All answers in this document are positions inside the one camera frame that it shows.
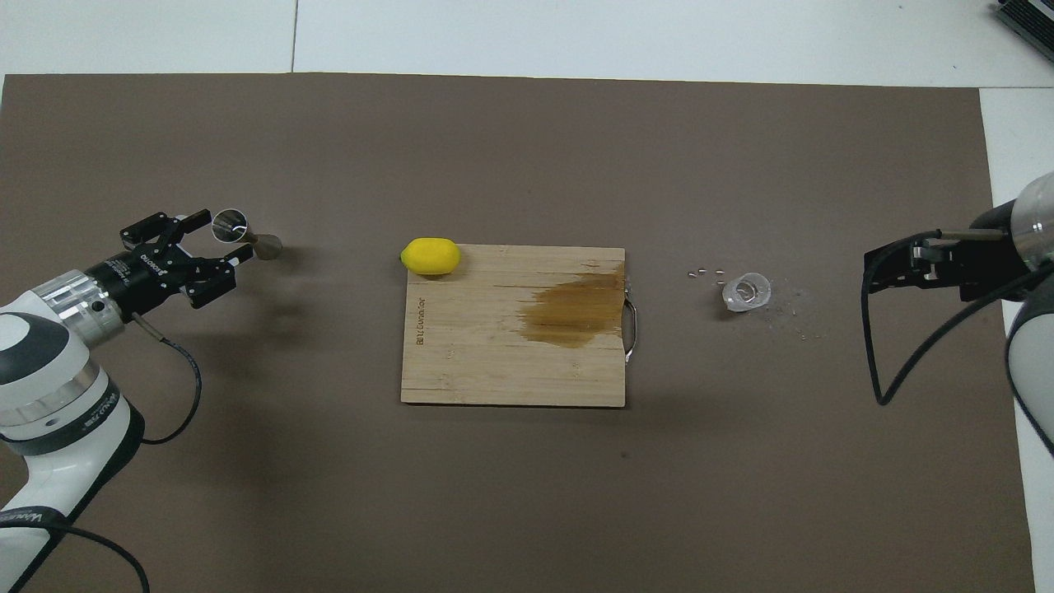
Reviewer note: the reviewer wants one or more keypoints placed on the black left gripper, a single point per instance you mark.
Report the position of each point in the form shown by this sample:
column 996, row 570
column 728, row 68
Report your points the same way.
column 156, row 272

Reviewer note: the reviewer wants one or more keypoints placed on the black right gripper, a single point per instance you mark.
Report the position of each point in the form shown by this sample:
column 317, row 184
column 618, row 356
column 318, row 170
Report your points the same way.
column 980, row 259

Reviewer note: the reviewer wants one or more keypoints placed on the steel jigger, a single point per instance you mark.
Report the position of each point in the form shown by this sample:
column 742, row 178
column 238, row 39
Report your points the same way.
column 268, row 245

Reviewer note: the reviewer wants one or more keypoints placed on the clear plastic cup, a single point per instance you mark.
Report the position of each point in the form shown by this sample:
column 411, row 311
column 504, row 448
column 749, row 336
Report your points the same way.
column 746, row 294

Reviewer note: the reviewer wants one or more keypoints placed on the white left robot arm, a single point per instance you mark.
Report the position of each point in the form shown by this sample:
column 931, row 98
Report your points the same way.
column 41, row 362

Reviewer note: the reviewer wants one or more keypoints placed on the yellow lemon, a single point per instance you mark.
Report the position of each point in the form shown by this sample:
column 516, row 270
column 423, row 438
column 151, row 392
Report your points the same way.
column 430, row 256

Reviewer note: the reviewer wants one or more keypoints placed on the brown table mat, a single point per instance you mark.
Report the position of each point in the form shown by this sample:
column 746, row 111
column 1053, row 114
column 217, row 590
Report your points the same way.
column 329, row 494

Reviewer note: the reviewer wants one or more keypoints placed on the stained wooden cutting board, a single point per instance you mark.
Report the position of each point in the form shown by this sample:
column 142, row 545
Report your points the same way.
column 478, row 362

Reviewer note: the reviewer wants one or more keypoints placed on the grey ribbed device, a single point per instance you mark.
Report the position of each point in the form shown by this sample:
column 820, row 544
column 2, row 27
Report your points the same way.
column 1033, row 16

